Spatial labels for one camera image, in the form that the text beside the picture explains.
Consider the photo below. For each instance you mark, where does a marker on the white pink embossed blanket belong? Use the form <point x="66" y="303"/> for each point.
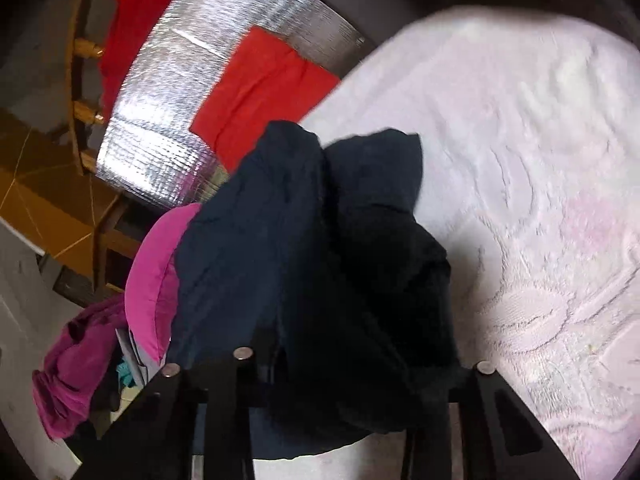
<point x="525" y="185"/>

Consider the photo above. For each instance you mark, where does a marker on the pink pillow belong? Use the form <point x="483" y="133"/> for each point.
<point x="150" y="280"/>

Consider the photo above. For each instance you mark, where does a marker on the navy blue jacket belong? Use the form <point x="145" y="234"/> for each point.
<point x="300" y="260"/>

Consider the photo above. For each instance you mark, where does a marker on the folded orange-red cloth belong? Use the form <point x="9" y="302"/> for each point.
<point x="260" y="95"/>

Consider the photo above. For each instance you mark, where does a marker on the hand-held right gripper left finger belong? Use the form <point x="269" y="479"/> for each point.
<point x="225" y="400"/>

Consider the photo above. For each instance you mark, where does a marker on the magenta cloth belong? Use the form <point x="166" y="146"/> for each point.
<point x="75" y="370"/>

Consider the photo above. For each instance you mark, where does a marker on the silver foil mat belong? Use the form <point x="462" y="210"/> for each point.
<point x="165" y="110"/>

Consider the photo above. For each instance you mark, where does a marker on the teal item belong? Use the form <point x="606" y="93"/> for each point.
<point x="125" y="375"/>

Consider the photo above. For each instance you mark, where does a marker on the wooden chair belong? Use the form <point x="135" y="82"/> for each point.
<point x="77" y="85"/>

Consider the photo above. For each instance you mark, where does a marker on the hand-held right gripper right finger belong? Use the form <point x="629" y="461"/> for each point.
<point x="480" y="435"/>

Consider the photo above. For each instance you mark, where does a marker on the light grey cloth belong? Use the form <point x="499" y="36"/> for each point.
<point x="140" y="355"/>

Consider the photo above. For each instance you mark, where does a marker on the red cloth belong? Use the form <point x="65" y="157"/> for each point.
<point x="135" y="20"/>

